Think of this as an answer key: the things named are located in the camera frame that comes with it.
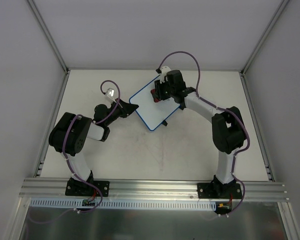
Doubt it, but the red bone-shaped eraser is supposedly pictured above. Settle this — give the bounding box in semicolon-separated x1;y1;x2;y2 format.
150;88;161;103

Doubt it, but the blue framed whiteboard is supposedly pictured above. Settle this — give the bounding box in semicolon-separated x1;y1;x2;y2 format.
129;76;180;131

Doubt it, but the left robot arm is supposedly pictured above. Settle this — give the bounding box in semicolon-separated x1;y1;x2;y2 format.
48;99;139;195

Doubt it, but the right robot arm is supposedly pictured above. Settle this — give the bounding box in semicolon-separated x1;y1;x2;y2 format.
150;66;250;198

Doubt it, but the black whiteboard foot clip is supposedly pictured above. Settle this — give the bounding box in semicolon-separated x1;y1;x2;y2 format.
162;120;168;127

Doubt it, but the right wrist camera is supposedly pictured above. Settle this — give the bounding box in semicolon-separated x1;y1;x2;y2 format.
155;65;171;84

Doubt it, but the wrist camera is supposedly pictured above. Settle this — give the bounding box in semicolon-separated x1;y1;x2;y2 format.
155;65;171;84
105;88;116;102

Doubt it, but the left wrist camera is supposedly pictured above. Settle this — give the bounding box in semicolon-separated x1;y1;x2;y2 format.
105;88;116;102

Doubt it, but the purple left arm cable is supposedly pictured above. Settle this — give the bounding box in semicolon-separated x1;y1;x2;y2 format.
62;79;120;214

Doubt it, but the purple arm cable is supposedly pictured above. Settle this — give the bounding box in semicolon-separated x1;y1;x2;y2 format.
155;51;251;213
62;79;120;214

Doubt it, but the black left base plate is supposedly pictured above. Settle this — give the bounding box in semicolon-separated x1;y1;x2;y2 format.
65;178;110;197

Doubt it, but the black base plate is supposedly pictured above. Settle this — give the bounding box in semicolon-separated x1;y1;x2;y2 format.
65;178;110;197
197;182;243;200

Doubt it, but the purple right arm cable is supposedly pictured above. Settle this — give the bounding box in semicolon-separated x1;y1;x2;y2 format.
155;51;251;213

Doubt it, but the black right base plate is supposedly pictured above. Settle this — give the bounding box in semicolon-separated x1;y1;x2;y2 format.
197;182;243;200

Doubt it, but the white slotted cable duct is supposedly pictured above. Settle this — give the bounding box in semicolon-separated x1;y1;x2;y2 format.
29;197;217;212

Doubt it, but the left aluminium frame post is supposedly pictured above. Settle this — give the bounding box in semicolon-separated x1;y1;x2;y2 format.
25;0;69;74

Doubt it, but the aluminium frame post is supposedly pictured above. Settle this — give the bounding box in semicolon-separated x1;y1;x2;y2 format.
25;0;69;74
240;0;290;76

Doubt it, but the aluminium mounting rail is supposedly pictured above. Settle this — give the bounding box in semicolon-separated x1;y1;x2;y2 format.
18;177;291;202

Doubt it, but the right aluminium frame post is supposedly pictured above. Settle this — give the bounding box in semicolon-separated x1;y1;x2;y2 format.
240;0;290;76

